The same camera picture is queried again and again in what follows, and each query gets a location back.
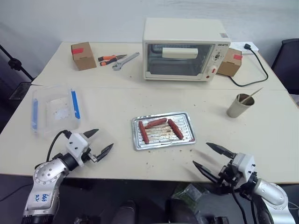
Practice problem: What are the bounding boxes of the black chair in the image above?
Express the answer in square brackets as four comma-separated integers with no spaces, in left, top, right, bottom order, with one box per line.
[271,38,299,95]

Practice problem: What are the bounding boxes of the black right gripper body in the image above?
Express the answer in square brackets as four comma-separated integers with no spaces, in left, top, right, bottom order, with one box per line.
[216,158,243,196]

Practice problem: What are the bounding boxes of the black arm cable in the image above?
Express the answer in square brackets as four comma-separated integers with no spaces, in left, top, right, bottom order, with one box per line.
[46,130,72,163]
[231,186,257,224]

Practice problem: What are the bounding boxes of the cream toaster oven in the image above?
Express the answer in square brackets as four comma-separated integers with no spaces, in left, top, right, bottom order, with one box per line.
[142,18,232,83]

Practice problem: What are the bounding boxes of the red brown sausage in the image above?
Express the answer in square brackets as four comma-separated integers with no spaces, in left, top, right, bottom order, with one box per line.
[138,120,150,145]
[144,118,168,129]
[168,119,184,140]

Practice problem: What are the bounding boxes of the dark rounded shape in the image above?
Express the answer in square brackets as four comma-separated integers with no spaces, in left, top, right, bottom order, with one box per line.
[116,199,137,224]

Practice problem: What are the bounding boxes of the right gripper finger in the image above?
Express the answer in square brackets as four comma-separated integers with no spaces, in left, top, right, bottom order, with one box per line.
[206,142,235,160]
[192,160,221,185]

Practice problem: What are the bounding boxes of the silver adjustable wrench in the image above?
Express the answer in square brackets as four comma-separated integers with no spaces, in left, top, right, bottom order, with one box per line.
[112,52,140,71]

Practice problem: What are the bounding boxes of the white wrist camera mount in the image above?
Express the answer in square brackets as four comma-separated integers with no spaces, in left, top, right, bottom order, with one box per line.
[65,132,92,167]
[231,153,256,183]

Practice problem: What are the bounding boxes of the dark floor plate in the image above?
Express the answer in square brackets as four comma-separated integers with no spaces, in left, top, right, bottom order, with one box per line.
[8,81,31,100]

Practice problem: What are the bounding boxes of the black tripod stand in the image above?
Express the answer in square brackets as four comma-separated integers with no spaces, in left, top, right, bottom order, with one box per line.
[0,43,35,83]

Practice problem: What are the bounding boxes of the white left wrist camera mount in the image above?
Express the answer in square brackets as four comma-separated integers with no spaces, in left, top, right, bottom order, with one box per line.
[65,132,92,167]

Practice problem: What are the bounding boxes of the white power strip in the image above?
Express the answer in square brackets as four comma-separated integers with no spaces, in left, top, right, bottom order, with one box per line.
[230,42,259,56]

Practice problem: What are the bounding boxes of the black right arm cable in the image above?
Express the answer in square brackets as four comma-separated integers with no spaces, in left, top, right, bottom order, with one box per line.
[231,186,257,224]

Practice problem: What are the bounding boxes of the beige paper cup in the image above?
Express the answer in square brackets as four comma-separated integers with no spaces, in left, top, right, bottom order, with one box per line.
[226,93,256,119]

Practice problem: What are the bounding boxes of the black power cable with plug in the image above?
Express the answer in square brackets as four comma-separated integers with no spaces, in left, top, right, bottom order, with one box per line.
[228,43,269,88]

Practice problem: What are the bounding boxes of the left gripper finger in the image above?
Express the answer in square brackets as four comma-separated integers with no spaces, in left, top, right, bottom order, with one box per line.
[83,128,100,139]
[96,143,114,162]

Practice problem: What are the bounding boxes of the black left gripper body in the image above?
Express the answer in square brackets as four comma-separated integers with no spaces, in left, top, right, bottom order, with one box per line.
[81,147,99,163]

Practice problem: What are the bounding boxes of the clear plastic box blue latches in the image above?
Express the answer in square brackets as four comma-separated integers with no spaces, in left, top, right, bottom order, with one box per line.
[31,84,83,139]

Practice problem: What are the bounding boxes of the green speckled object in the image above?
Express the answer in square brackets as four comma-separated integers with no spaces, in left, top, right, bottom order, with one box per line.
[172,183,204,206]

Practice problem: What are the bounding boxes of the orange black handled pliers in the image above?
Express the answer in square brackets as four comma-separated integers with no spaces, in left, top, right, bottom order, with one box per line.
[97,54,128,67]

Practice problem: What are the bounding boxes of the cardboard box with red tape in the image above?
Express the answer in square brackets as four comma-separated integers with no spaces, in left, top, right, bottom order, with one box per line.
[215,48,244,78]
[71,42,98,71]

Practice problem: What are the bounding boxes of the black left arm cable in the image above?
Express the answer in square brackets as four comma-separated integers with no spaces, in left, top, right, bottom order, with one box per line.
[46,130,72,163]

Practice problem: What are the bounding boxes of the silver metal baking tray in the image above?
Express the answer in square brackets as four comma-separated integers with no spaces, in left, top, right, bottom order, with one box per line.
[131,112,197,151]

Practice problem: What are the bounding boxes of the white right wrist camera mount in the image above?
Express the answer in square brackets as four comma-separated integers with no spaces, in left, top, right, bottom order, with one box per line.
[231,153,256,183]

